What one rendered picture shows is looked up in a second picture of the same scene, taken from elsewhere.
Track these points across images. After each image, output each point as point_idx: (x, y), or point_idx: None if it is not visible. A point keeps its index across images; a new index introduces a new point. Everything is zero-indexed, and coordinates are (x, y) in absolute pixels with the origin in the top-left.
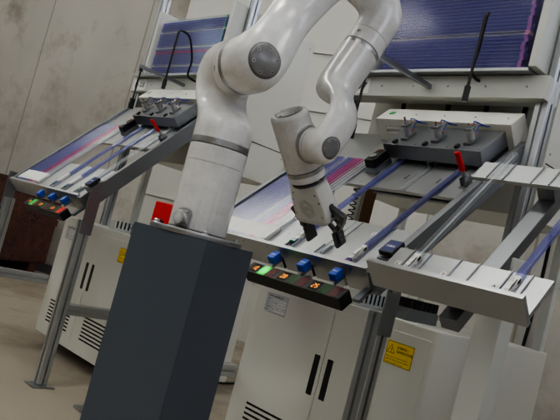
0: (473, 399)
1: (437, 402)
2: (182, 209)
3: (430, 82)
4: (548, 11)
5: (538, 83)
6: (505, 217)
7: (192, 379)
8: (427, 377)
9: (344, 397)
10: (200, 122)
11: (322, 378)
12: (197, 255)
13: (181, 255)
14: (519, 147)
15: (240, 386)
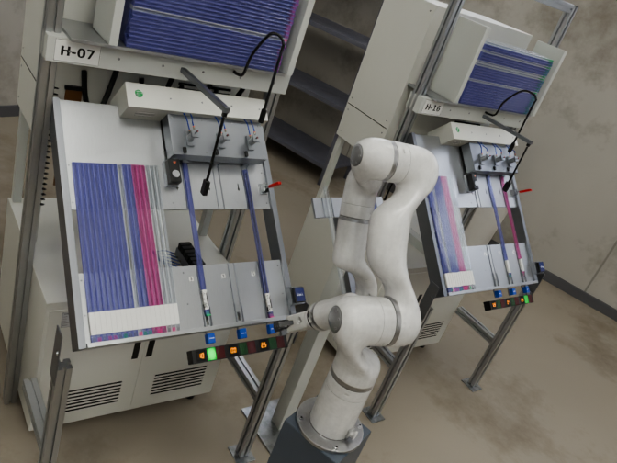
0: (325, 334)
1: None
2: (352, 429)
3: (183, 65)
4: (306, 28)
5: (283, 82)
6: None
7: None
8: None
9: (172, 345)
10: (370, 381)
11: (148, 344)
12: (365, 440)
13: (357, 449)
14: (263, 130)
15: (46, 388)
